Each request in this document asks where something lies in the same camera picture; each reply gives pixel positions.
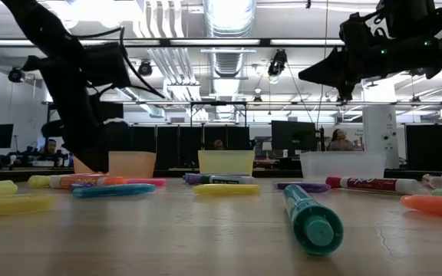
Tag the white LED light strip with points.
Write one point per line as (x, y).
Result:
(144, 42)
(10, 42)
(305, 42)
(213, 42)

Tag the pink highlighter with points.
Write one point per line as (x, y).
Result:
(148, 182)

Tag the purple translucent highlighter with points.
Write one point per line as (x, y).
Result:
(305, 187)

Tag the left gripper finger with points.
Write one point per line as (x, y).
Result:
(94, 149)

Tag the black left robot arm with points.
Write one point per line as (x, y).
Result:
(40, 23)

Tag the black table frame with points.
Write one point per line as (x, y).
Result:
(278, 173)

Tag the green Expo marker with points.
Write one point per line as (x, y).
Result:
(228, 180)

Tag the black ceiling spotlight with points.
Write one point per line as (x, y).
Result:
(15, 75)
(144, 69)

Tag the teal thick marker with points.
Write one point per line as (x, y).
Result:
(315, 230)

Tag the black overhead frame bar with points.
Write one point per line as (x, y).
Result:
(265, 43)

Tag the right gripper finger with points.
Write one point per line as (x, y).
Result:
(332, 71)

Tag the black partition panel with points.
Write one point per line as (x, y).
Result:
(428, 147)
(167, 145)

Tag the white pillar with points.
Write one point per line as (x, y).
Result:
(380, 130)

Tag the clear plastic bin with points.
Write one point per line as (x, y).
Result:
(344, 165)

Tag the silver ventilation duct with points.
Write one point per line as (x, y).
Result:
(228, 19)

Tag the yellow plastic bin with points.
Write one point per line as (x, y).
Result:
(226, 163)

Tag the blue translucent highlighter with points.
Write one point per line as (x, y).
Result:
(113, 190)

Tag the orange translucent highlighter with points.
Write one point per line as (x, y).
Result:
(436, 206)

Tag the red Expo marker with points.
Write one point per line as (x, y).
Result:
(370, 184)

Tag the black background robot arms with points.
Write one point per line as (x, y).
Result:
(21, 158)

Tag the orange Expo marker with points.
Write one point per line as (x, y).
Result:
(90, 181)

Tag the orange plastic bin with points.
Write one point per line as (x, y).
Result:
(132, 165)

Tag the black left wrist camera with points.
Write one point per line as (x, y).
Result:
(106, 65)

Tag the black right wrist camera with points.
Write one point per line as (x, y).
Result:
(405, 19)

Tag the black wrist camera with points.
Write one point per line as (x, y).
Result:
(106, 65)
(405, 19)

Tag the yellow translucent highlighter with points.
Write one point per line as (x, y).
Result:
(226, 189)
(14, 205)

